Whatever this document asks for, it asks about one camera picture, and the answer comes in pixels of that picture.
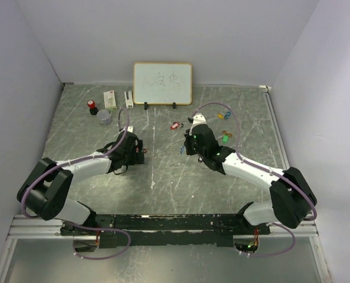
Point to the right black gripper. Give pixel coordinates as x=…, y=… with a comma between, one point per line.
x=188, y=137

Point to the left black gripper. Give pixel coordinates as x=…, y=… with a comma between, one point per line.
x=138, y=158

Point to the red tag key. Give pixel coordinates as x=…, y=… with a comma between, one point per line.
x=174, y=125

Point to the green tag key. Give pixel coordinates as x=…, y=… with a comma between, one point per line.
x=225, y=138

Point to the gold S carabiner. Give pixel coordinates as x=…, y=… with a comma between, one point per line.
x=226, y=133

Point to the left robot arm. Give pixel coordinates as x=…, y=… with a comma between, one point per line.
x=45, y=191

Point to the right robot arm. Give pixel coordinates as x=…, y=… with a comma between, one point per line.
x=291, y=198

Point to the clear plastic cup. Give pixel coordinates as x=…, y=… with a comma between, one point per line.
x=104, y=117

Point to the red black stamp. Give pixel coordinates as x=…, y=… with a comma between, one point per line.
x=92, y=107

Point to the white green box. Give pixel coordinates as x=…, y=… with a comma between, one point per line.
x=109, y=100

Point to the small whiteboard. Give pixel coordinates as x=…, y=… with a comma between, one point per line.
x=162, y=83

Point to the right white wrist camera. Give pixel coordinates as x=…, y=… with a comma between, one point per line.
x=196, y=120

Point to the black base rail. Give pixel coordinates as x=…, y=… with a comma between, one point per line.
x=162, y=230

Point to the right aluminium side rail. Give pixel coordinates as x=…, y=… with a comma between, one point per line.
x=314, y=239

